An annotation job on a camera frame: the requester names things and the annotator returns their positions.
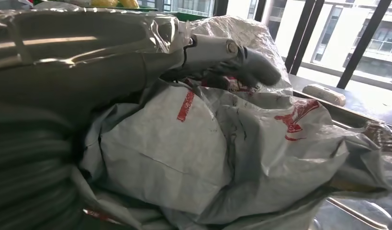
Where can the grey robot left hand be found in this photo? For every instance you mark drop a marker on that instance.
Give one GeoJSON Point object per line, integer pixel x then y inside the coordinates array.
{"type": "Point", "coordinates": [88, 73]}

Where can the grey courier package red print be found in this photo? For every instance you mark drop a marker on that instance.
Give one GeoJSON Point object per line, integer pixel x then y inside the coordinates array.
{"type": "Point", "coordinates": [189, 152]}

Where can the green plastic crate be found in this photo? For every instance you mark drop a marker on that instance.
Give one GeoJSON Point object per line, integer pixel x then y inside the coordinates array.
{"type": "Point", "coordinates": [189, 16]}

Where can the robot left arm ribbed sleeve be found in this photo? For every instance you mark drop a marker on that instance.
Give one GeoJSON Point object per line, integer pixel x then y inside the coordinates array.
{"type": "Point", "coordinates": [24, 177]}

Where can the small white plastic device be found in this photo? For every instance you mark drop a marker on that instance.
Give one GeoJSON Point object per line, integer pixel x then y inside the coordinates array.
{"type": "Point", "coordinates": [324, 94]}

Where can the electronic scale steel tray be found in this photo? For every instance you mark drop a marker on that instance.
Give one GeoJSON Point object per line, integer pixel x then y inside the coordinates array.
{"type": "Point", "coordinates": [367, 216]}

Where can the black window frame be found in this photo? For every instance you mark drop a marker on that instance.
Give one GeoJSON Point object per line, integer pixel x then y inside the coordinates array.
{"type": "Point", "coordinates": [362, 44]}

